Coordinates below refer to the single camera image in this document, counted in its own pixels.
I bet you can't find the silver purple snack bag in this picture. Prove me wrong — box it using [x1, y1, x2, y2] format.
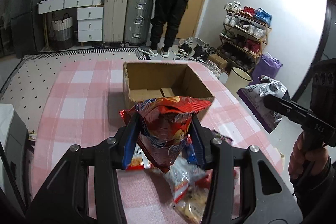
[237, 75, 291, 133]

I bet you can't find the yellow cookie pack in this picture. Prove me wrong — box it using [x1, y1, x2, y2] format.
[173, 186, 209, 223]

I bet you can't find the red white balloon snack bag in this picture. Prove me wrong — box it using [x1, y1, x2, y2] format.
[162, 157, 210, 203]

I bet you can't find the red chip bag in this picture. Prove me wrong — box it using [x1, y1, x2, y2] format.
[120, 96, 211, 173]

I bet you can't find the white noodle snack bag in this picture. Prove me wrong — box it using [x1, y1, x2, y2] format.
[126, 144, 154, 170]

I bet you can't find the purple grape candy bag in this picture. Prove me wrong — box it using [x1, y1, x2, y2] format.
[211, 130, 233, 145]

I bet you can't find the blue oreo cookie pack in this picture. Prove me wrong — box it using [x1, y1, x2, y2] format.
[183, 135, 198, 165]

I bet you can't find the person's right hand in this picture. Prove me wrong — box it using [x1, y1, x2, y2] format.
[288, 131, 329, 180]

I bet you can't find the cream trash bin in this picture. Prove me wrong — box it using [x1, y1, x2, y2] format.
[224, 67, 252, 96]

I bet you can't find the pink checkered tablecloth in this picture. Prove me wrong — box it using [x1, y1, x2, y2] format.
[31, 60, 283, 223]

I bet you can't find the small cardboard box on floor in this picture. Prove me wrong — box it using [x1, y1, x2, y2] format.
[208, 54, 228, 71]

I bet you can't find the wooden shoe rack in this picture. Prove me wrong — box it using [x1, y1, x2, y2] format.
[217, 10, 272, 74]

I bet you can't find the dotted floor rug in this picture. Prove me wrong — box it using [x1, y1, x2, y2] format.
[1, 48, 149, 133]

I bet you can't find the SF cardboard box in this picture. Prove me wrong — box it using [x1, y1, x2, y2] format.
[122, 61, 215, 109]

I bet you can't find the pile of sneakers on floor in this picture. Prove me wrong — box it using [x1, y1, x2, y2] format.
[173, 37, 217, 64]

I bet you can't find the wooden door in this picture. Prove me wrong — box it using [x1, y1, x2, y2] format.
[176, 0, 205, 39]

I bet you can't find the striped laundry basket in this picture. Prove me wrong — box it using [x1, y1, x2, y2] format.
[51, 13, 75, 51]

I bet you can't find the white drawer desk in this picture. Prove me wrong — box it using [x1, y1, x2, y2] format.
[38, 0, 104, 43]

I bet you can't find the dark refrigerator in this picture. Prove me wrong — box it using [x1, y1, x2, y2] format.
[1, 0, 45, 58]

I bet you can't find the beige suitcase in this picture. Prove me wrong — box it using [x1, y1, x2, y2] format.
[102, 0, 128, 43]

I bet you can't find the silver suitcase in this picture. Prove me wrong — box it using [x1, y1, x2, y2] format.
[124, 0, 153, 47]

